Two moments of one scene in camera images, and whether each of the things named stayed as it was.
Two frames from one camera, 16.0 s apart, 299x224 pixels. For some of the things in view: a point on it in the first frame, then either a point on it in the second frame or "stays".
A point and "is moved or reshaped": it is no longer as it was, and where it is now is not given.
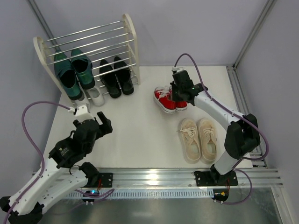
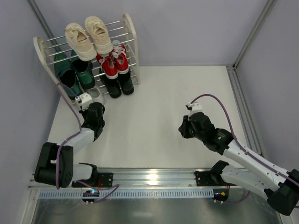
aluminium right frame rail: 240,95 stays
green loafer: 83,66 stays
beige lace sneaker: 189,135 to 78,38
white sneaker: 97,97 stays
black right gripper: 175,92 to 185,127
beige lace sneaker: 208,140 is moved or reshaped
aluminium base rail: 184,178 stays
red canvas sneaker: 181,106 to 119,53
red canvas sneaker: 163,97 to 108,65
